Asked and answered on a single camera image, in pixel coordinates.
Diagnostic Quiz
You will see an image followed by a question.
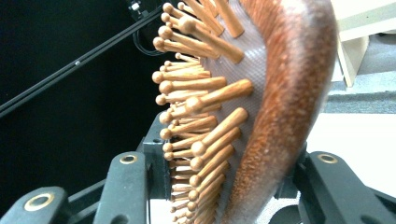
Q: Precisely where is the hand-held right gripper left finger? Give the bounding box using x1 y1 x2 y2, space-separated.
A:
92 115 172 224

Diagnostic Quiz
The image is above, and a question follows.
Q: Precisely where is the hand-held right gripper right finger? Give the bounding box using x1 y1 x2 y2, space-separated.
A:
276 143 396 224

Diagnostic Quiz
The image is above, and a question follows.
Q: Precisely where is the wooden paddle hairbrush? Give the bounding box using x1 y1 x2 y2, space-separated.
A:
151 0 339 224

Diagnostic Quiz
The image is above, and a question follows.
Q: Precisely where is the black curtain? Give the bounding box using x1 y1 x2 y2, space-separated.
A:
0 0 178 217

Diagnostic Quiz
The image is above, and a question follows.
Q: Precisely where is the black slotted frame bar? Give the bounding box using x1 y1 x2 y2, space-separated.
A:
0 5 165 119

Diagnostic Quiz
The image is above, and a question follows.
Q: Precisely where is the thin black looped cable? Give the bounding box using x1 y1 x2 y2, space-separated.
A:
132 28 166 58

